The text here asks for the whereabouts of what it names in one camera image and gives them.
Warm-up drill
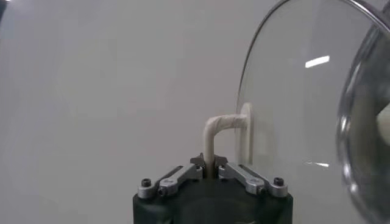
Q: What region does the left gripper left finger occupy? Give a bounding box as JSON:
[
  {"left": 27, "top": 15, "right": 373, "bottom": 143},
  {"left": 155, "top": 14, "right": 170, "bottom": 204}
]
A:
[{"left": 136, "top": 153, "right": 205, "bottom": 201}]

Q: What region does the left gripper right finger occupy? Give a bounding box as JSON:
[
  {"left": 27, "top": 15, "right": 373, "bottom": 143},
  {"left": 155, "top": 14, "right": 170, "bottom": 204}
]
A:
[{"left": 214, "top": 154, "right": 289, "bottom": 198}]

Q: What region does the glass lid with white handle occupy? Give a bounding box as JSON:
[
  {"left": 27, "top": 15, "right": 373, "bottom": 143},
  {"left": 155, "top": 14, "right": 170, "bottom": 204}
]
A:
[{"left": 203, "top": 0, "right": 390, "bottom": 224}]

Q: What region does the white steamed baozi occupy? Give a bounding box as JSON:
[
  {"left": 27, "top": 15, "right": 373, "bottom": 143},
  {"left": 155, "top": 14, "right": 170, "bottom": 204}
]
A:
[{"left": 376, "top": 103, "right": 390, "bottom": 147}]

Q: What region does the stainless steel steamer basket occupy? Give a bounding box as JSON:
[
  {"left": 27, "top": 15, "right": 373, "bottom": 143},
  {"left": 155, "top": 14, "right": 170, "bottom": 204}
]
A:
[{"left": 336, "top": 21, "right": 390, "bottom": 224}]

